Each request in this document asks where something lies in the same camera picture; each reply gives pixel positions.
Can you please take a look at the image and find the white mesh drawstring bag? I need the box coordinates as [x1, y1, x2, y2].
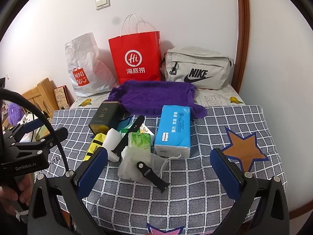
[118, 146, 181, 185]

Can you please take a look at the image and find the white Miniso plastic bag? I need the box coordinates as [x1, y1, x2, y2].
[65, 32, 118, 98]

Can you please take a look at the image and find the newspaper sheet with lemons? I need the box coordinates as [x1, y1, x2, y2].
[70, 84, 245, 108]

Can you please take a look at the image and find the blue tissue pack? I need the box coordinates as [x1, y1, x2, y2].
[154, 105, 191, 158]

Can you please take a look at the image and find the white sponge block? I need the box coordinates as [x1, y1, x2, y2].
[102, 128, 121, 162]

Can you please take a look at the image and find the green pocket tissue pack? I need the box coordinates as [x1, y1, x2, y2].
[128, 133, 151, 152]

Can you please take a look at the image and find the white light switch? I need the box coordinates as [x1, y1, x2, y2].
[95, 0, 110, 11]

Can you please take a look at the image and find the yellow black pouch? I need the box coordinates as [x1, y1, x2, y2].
[83, 133, 106, 161]

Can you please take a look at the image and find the brown wooden door frame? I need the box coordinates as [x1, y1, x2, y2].
[231, 0, 250, 92]

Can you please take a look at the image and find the black cable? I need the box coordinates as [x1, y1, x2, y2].
[0, 88, 70, 174]

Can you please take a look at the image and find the person left hand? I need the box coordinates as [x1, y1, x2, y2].
[0, 174, 33, 215]

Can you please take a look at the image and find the wooden stool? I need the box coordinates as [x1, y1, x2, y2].
[22, 78, 59, 118]

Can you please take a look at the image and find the purple towel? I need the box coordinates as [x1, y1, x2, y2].
[107, 80, 207, 118]

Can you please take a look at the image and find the grey checkered blanket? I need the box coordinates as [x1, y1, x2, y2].
[36, 104, 287, 235]

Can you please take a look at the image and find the grey Nike pouch bag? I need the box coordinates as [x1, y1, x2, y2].
[160, 47, 234, 90]

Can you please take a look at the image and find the black watch strap long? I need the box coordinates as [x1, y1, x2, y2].
[112, 115, 145, 158]

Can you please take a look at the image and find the red Haidilao paper bag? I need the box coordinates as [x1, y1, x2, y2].
[108, 13, 162, 85]

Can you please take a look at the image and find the black watch strap short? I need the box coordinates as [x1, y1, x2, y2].
[136, 161, 170, 193]

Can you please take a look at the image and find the dark green tea box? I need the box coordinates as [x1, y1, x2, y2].
[89, 101, 122, 135]

